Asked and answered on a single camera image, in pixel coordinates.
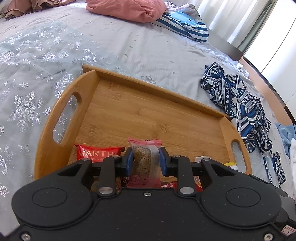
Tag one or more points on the pink pillow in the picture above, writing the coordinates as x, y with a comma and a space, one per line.
124, 9

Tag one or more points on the blue white patterned garment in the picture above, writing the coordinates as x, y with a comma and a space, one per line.
240, 109

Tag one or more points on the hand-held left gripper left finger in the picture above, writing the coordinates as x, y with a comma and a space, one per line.
129, 162

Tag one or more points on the yellow snack packet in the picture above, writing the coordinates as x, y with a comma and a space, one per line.
231, 166

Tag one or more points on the wooden bed side rail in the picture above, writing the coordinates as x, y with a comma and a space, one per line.
272, 90

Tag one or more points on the blue striped pillow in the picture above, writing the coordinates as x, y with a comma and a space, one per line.
185, 25

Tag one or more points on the dark grey headboard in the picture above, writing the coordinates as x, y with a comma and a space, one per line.
226, 45

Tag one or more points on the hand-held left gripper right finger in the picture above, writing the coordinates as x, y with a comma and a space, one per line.
162, 162

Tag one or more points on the grey green curtain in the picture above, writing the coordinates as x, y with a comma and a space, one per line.
256, 27

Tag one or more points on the light blue garment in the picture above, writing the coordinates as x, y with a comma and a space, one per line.
285, 136

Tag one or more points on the red biscuit packet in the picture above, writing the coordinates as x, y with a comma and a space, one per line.
198, 183

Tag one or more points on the mauve garment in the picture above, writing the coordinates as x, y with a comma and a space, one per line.
34, 5

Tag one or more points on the wooden tray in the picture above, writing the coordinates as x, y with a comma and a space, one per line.
138, 111

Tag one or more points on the white wardrobe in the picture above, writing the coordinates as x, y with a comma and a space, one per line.
282, 58

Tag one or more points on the pink grain cake packet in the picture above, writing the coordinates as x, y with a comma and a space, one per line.
144, 162

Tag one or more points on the small red candy packet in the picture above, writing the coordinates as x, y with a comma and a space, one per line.
97, 153

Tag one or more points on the grey bedsheet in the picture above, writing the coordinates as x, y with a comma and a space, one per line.
150, 51

